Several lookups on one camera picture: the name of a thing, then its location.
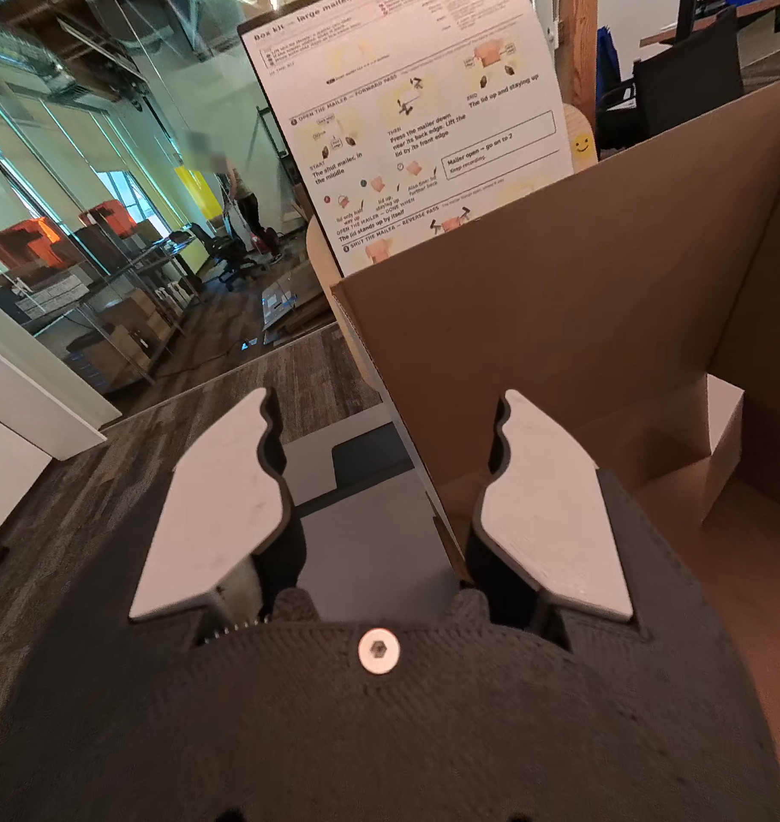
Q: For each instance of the metal shelf rack with boxes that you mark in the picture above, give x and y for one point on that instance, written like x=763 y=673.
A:
x=126 y=321

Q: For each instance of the black office chair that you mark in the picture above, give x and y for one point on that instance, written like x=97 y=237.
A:
x=685 y=83
x=226 y=250
x=614 y=122

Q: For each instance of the wooden desk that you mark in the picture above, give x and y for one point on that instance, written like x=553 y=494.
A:
x=717 y=19

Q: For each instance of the blue jacket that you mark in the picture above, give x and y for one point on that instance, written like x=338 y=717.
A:
x=609 y=58

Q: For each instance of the flat cardboard pile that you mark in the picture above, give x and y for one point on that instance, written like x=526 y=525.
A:
x=300 y=308

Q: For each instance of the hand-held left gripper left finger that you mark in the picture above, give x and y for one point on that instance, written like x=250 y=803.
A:
x=216 y=488

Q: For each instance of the wooden post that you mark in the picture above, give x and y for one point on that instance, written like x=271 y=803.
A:
x=576 y=51

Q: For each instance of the yellow smiley sticker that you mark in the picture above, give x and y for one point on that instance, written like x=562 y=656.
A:
x=582 y=146

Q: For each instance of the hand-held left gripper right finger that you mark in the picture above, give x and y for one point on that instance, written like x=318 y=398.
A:
x=550 y=501

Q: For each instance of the orange machine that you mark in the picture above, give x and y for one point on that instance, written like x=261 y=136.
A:
x=23 y=244
x=110 y=215

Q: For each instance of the white cardboard mailer box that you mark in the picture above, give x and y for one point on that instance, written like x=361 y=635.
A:
x=589 y=289

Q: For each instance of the printed instruction sheet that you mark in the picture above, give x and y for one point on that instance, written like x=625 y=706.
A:
x=396 y=128

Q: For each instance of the yellow panel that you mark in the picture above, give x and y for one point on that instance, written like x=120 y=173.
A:
x=194 y=212

